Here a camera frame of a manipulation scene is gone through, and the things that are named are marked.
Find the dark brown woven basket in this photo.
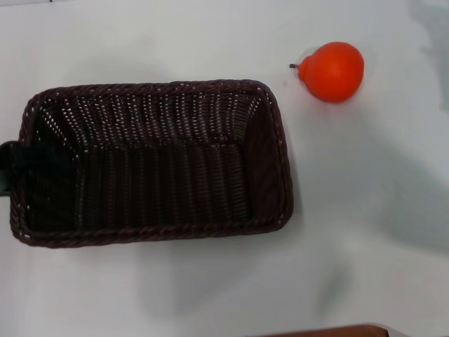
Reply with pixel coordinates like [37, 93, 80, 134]
[7, 79, 294, 250]

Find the orange toy pear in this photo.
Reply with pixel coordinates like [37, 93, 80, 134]
[289, 41, 366, 104]

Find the brown curved panel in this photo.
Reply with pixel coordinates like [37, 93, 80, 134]
[263, 324, 391, 337]

